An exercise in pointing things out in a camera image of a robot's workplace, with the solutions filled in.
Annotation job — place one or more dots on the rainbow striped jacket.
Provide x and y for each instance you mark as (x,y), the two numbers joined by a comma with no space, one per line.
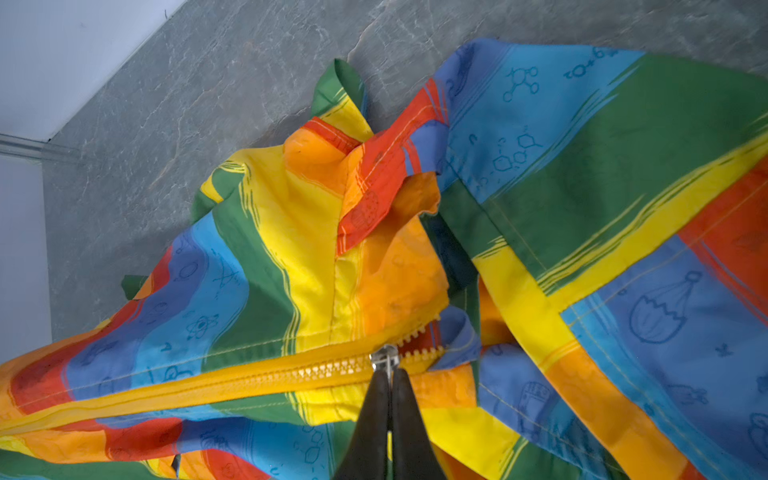
(565,247)

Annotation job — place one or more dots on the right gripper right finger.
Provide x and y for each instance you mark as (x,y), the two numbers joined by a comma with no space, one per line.
(413,455)

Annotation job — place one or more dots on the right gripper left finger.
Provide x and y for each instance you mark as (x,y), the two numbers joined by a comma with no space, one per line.
(366,457)

